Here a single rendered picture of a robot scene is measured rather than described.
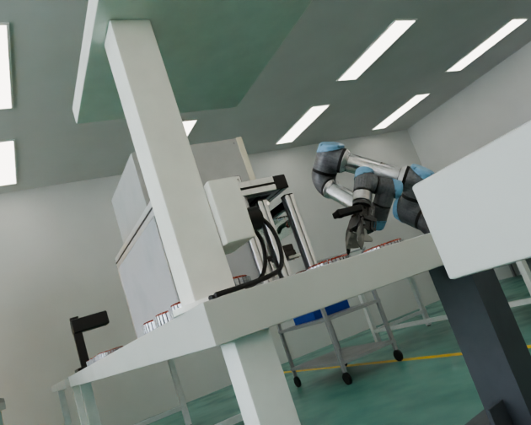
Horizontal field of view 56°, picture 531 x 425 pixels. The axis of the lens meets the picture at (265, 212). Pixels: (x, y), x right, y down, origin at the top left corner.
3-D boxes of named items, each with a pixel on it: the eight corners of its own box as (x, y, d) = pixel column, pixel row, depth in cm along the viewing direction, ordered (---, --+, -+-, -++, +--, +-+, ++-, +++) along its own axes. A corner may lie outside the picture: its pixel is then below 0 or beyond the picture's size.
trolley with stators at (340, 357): (344, 366, 501) (310, 271, 521) (410, 359, 415) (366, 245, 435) (294, 387, 472) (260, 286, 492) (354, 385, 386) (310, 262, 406)
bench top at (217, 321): (250, 325, 291) (248, 316, 292) (658, 188, 102) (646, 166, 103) (70, 387, 242) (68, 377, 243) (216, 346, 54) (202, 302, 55)
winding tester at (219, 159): (217, 228, 206) (203, 183, 210) (260, 190, 169) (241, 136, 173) (125, 250, 187) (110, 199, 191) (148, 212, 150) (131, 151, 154)
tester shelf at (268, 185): (218, 244, 216) (215, 234, 216) (288, 186, 157) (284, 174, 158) (117, 269, 194) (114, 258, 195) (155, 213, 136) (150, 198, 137)
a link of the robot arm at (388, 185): (393, 203, 207) (367, 198, 206) (400, 178, 203) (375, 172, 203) (397, 209, 200) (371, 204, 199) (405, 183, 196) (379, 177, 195)
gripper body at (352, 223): (376, 232, 189) (378, 204, 194) (356, 225, 187) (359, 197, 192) (364, 238, 196) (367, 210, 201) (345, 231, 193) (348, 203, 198)
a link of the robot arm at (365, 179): (378, 167, 199) (358, 163, 198) (377, 191, 194) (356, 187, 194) (372, 176, 206) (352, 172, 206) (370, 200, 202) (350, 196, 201)
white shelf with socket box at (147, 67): (299, 286, 104) (232, 94, 113) (417, 237, 72) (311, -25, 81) (135, 339, 87) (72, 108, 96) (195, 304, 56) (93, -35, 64)
